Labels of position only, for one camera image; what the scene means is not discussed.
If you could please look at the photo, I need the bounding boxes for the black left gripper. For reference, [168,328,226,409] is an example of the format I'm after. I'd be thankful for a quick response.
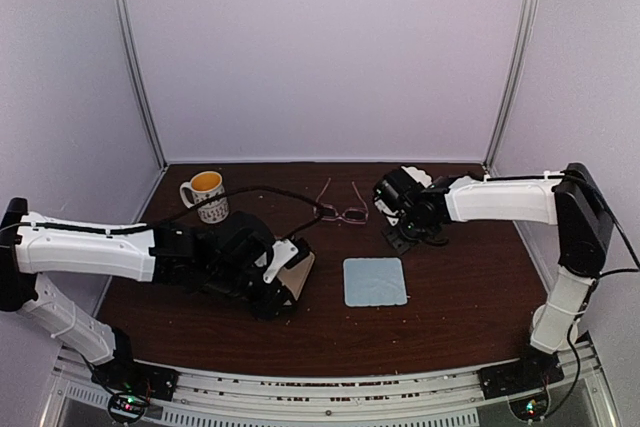
[204,261,299,320]

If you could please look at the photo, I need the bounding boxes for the black quilted glasses case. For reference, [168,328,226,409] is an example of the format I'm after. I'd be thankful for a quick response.
[277,252,316,301]

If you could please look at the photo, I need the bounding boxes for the light blue cloth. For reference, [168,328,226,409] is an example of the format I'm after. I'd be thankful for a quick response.
[343,257,408,308]

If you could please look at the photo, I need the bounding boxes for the pink frame sunglasses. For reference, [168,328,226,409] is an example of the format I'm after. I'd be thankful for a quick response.
[313,177,369,226]

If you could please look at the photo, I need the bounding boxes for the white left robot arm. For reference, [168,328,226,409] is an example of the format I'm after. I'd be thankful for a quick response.
[1,198,314,391]

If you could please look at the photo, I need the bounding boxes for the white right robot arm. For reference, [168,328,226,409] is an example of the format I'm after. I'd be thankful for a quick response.
[372,163,614,389]

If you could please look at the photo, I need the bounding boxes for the white fluted ceramic bowl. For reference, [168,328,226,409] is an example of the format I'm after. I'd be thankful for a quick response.
[401,166,432,187]

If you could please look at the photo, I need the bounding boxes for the white floral mug yellow inside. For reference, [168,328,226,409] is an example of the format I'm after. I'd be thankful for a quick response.
[179,171,230,224]

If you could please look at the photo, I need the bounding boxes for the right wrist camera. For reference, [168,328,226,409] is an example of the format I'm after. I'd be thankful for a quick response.
[372,166,426,218]

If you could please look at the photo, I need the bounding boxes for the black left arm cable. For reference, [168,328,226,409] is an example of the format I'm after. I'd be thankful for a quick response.
[0,186,324,243]

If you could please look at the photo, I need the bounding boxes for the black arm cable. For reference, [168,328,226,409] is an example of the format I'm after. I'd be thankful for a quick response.
[0,186,324,243]
[542,171,640,413]

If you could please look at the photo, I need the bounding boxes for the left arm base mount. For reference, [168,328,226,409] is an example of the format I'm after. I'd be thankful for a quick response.
[90,362,179,425]

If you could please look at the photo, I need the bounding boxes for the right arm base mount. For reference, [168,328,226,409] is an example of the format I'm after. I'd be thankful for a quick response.
[478,360,565,422]

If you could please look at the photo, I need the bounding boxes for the front aluminium rail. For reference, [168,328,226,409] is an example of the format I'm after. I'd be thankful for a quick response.
[49,359,621,427]

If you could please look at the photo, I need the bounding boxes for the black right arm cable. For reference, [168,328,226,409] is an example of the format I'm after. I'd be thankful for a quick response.
[542,171,640,413]

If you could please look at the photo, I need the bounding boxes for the right aluminium frame post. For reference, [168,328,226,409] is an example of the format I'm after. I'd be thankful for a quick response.
[483,0,539,173]

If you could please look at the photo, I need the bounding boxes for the aluminium frame post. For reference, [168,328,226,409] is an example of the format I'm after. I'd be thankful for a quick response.
[114,0,168,170]
[483,0,539,173]

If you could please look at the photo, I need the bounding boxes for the left aluminium frame post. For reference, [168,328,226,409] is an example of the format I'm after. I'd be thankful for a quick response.
[114,0,168,170]

